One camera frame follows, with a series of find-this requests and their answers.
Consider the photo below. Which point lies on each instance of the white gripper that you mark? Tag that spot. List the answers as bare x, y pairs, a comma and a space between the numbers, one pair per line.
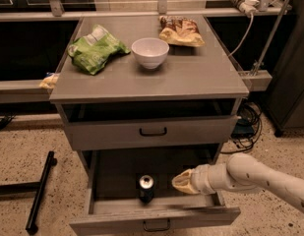
203, 179

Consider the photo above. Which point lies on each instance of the grey metal railing frame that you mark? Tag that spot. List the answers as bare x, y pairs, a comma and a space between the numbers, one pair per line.
28, 11

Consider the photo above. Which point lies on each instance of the white power strip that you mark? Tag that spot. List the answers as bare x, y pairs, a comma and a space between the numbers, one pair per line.
243, 7

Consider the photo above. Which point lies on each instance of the green chip bag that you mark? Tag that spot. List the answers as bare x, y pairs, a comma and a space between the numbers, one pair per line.
91, 52

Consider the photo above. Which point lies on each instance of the grey open middle drawer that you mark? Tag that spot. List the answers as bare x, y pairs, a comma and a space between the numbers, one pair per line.
112, 199

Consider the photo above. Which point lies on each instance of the grey top drawer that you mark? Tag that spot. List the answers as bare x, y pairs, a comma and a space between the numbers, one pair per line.
149, 133

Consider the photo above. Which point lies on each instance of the dark grey side cabinet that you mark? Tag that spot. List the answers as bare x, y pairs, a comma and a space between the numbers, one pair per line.
284, 99

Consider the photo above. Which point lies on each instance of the yellow snack bag on ledge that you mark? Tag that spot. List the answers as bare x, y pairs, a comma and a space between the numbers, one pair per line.
49, 82

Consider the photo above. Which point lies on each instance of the black metal floor stand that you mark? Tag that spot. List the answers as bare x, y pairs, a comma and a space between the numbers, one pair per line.
36, 187

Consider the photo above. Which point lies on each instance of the grey drawer cabinet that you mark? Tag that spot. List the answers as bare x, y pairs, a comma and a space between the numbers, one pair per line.
192, 82

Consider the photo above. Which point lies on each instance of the brown yellow chip bag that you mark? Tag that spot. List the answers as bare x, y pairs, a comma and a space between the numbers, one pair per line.
178, 30

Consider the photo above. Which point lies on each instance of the white bowl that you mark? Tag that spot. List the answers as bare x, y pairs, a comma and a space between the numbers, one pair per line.
150, 52

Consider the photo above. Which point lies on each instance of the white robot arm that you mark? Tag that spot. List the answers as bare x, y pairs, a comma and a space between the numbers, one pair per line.
241, 173

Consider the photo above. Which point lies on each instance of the blue pepsi can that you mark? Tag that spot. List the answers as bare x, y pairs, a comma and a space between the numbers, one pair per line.
146, 184

